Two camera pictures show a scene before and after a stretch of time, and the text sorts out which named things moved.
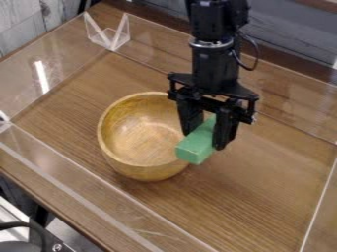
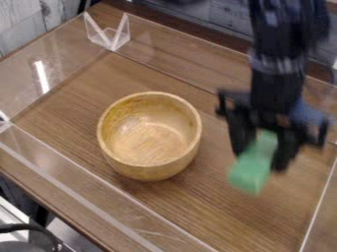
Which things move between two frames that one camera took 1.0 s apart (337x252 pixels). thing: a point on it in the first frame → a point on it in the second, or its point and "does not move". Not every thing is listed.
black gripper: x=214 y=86 → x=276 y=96
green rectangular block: x=198 y=145 → x=251 y=170
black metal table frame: x=39 y=215 does not move
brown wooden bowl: x=138 y=133 does not move
